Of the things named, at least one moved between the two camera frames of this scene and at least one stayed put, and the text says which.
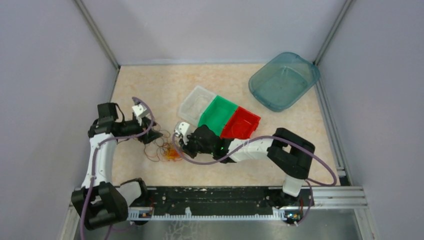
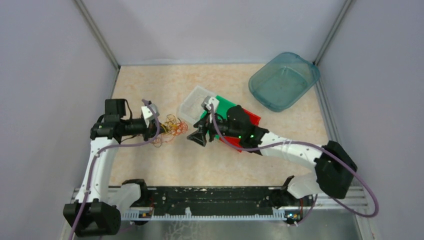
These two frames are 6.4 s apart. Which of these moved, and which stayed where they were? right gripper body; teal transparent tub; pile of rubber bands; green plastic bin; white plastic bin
Moved: right gripper body; pile of rubber bands
Stayed: white plastic bin; green plastic bin; teal transparent tub
